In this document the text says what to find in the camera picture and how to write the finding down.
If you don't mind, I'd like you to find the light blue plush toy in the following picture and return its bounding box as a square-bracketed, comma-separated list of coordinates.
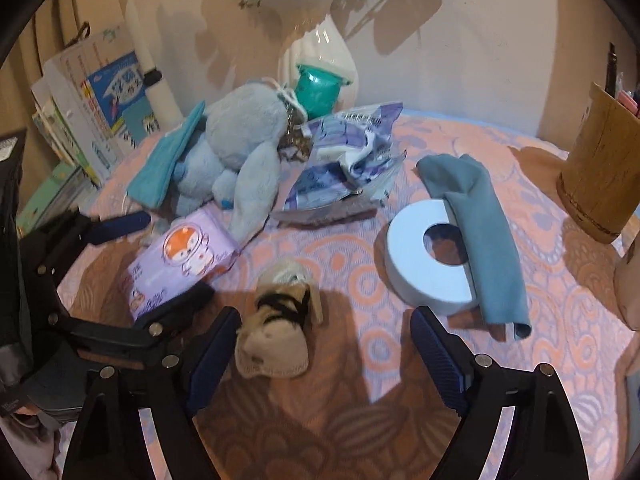
[170, 80, 306, 243]

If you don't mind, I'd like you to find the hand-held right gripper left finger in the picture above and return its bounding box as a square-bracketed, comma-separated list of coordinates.
[61, 306, 243, 480]

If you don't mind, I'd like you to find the white rolled paper tube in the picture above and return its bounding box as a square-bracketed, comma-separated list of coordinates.
[122, 0, 183, 133]

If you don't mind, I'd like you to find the dark beaded keychain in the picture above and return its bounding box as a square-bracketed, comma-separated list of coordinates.
[277, 110, 316, 163]

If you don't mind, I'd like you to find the white tape roll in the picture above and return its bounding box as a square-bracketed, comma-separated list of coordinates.
[386, 199, 481, 317]

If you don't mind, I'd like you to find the grey-blue cloth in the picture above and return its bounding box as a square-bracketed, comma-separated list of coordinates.
[416, 154, 532, 340]

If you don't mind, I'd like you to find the purple wet wipes packet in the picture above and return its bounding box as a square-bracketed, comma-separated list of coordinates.
[270, 101, 407, 223]

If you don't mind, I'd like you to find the beige rounded object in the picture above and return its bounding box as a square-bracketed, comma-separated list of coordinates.
[614, 252, 640, 332]

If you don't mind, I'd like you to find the wooden pen holder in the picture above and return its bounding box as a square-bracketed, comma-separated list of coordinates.
[556, 81, 640, 245]

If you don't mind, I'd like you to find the pink patterned blanket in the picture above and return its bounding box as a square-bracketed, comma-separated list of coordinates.
[50, 110, 640, 480]

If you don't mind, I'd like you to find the teal cup in clear wrap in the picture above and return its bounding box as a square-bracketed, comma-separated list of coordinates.
[294, 61, 353, 122]

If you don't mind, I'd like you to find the teal cloth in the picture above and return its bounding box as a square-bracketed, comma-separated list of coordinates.
[126, 100, 207, 210]

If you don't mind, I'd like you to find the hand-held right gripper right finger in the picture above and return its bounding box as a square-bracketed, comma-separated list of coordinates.
[410, 305, 588, 480]

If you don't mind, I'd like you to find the stack of books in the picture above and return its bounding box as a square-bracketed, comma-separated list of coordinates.
[15, 25, 161, 238]

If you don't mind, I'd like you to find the beige cloth bundle black string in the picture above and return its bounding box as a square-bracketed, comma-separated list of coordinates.
[235, 257, 325, 378]

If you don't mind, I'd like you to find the purple tissue pack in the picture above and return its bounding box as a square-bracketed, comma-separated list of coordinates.
[125, 208, 241, 322]

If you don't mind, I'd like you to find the pale pink garment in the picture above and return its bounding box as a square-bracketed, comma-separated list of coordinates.
[0, 402, 63, 480]

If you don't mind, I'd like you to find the white ribbed vase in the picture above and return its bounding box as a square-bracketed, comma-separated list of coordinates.
[277, 12, 358, 111]

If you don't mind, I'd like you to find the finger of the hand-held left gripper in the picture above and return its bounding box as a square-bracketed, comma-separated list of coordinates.
[42, 284, 216, 353]
[22, 211, 152, 281]

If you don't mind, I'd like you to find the black pen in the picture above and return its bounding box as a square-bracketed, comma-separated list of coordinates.
[604, 42, 618, 97]

